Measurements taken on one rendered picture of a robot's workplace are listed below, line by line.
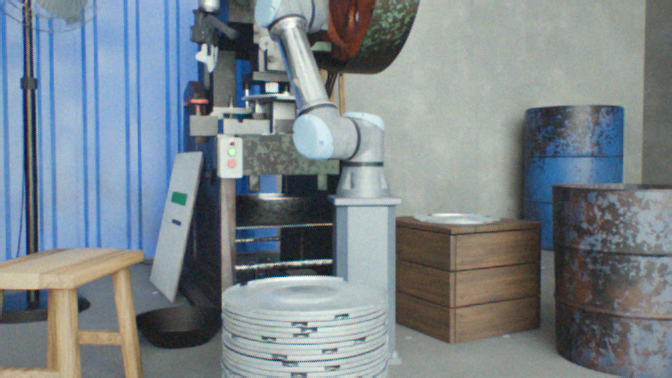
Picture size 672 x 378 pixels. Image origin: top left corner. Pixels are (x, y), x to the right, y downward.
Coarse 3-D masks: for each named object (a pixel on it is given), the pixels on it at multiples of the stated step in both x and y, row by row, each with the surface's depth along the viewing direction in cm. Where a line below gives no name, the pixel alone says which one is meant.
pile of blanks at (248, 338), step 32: (224, 320) 103; (256, 320) 96; (288, 320) 95; (320, 320) 95; (352, 320) 97; (384, 320) 104; (224, 352) 104; (256, 352) 97; (288, 352) 95; (320, 352) 95; (352, 352) 97; (384, 352) 104
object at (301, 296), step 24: (240, 288) 115; (264, 288) 115; (288, 288) 112; (312, 288) 112; (336, 288) 115; (360, 288) 115; (384, 288) 112; (264, 312) 96; (288, 312) 95; (312, 312) 95; (336, 312) 96
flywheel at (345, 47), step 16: (336, 0) 277; (352, 0) 261; (368, 0) 247; (336, 16) 278; (352, 16) 265; (368, 16) 239; (336, 32) 278; (352, 32) 262; (336, 48) 269; (352, 48) 253
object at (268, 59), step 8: (264, 32) 236; (264, 40) 235; (256, 48) 238; (264, 48) 235; (272, 48) 236; (256, 56) 238; (264, 56) 236; (272, 56) 234; (280, 56) 236; (256, 64) 238; (264, 64) 237; (272, 64) 235; (280, 64) 236; (272, 72) 238; (280, 72) 239
